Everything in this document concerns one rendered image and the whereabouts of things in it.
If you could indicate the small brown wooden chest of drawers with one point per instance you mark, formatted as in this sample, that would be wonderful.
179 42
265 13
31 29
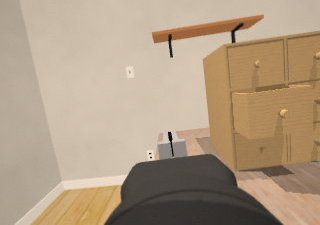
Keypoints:
216 76

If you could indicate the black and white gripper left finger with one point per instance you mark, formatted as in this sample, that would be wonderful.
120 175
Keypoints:
164 147

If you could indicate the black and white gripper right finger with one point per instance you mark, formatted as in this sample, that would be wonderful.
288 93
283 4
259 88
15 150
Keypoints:
178 145

